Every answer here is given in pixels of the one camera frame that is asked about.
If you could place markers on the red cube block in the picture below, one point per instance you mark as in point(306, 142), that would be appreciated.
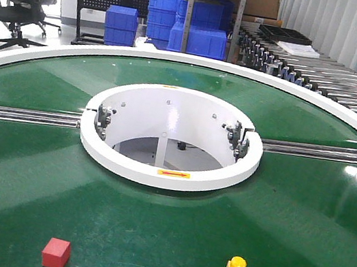
point(56, 253)

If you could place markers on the large blue crate front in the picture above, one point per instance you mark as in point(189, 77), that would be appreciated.
point(202, 41)

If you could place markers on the small blue crate stack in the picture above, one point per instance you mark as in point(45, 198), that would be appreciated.
point(121, 24)

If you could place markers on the tall blue crate stack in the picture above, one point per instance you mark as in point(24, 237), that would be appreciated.
point(160, 20)

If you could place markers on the black divided tray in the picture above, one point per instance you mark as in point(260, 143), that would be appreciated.
point(284, 35)

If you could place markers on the white flat box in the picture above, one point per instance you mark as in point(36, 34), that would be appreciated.
point(299, 50)

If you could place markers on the cardboard box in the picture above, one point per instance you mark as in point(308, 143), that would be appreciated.
point(259, 11)

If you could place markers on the right steel roller bar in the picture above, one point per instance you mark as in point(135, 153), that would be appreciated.
point(317, 151)

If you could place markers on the steel roller bar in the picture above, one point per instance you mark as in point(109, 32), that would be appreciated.
point(317, 151)
point(39, 117)

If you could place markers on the left steel roller bar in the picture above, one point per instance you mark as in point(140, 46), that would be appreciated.
point(39, 117)

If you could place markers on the steel roller conveyor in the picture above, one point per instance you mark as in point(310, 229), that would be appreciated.
point(324, 75)

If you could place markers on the white outer conveyor rim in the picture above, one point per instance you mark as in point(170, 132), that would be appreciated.
point(332, 107)

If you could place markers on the white inner ring housing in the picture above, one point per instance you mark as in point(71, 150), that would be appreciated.
point(129, 130)

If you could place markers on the metal shelf frame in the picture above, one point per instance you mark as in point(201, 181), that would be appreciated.
point(212, 14)

